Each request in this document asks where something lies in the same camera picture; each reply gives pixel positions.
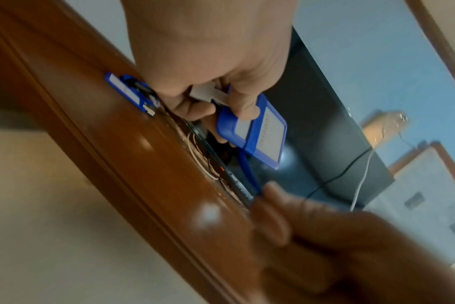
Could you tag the black television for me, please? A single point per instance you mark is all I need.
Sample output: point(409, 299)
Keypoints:
point(325, 118)

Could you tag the beige wall lamp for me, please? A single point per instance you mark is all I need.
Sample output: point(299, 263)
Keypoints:
point(385, 124)

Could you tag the printed newspaper sheet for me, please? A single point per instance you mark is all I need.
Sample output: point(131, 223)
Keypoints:
point(430, 193)

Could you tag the person's left hand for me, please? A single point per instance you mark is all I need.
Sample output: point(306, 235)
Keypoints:
point(212, 44)

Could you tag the brown wooden wall trim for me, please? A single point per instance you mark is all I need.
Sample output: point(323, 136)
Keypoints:
point(441, 44)

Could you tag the person's right hand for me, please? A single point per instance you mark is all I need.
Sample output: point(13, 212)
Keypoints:
point(343, 252)

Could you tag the wooden drawer with white bottom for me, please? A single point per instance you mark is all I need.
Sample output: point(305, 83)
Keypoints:
point(43, 222)

